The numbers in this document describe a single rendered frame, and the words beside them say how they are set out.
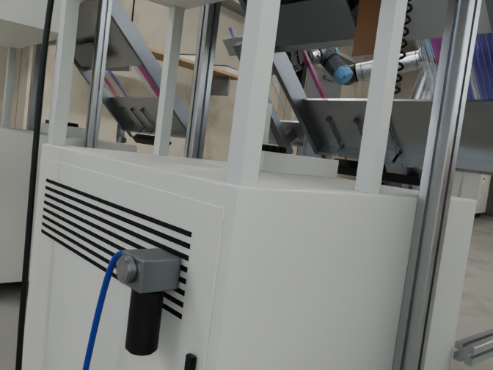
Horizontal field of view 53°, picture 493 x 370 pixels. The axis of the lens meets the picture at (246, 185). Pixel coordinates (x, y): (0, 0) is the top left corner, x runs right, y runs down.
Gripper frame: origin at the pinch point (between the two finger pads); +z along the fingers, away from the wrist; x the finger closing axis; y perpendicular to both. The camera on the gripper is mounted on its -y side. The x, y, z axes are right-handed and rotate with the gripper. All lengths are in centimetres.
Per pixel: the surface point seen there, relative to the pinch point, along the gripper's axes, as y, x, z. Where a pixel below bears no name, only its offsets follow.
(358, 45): 17, 86, 54
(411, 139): -19, 62, 7
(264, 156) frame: -3, 62, 61
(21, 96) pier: -4, -300, 13
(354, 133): -17.5, 42.4, 7.7
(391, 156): -24, 55, 7
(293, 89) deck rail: -0.7, 27.1, 15.9
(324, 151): -24.4, 29.4, 9.1
